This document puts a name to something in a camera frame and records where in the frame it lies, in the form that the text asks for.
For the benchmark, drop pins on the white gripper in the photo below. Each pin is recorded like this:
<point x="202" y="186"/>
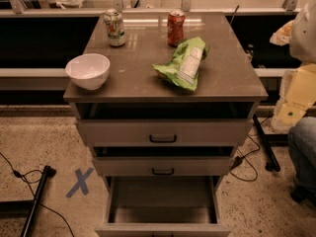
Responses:
<point x="304" y="39"/>

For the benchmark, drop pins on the green rice chip bag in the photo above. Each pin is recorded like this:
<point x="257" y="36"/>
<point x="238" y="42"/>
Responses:
<point x="182" y="69"/>

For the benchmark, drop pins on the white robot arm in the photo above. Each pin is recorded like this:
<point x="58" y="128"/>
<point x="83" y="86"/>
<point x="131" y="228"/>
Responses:
<point x="302" y="42"/>

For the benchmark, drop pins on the grey drawer cabinet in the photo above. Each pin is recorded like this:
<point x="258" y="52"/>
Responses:
<point x="226" y="75"/>

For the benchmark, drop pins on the top drawer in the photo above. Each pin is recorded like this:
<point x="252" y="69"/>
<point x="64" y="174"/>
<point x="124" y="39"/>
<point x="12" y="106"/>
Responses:
<point x="166" y="124"/>

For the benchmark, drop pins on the drawer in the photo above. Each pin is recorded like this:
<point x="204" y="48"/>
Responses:
<point x="166" y="124"/>
<point x="164" y="161"/>
<point x="162" y="207"/>

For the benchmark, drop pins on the middle drawer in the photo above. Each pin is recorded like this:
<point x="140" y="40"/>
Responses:
<point x="164" y="161"/>

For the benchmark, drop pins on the bottom drawer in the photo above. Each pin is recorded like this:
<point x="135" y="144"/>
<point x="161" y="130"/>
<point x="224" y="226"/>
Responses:
<point x="162" y="207"/>

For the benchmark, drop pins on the person leg in jeans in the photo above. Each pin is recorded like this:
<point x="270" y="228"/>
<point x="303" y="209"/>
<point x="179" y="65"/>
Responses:
<point x="302" y="151"/>

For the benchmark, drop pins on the red soda can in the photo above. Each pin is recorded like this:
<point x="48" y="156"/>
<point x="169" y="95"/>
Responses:
<point x="175" y="32"/>

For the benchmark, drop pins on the green soda can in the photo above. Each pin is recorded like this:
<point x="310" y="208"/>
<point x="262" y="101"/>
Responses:
<point x="115" y="28"/>

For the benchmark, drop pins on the white bowl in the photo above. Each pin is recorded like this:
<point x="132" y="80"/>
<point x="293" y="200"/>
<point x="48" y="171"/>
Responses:
<point x="88" y="71"/>

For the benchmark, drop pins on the blue tape cross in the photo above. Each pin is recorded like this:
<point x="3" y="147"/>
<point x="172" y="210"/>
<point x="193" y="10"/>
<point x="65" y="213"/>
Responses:
<point x="80" y="185"/>

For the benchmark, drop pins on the black stand leg left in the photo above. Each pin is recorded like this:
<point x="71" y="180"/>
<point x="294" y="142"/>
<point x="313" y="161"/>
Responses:
<point x="47" y="173"/>

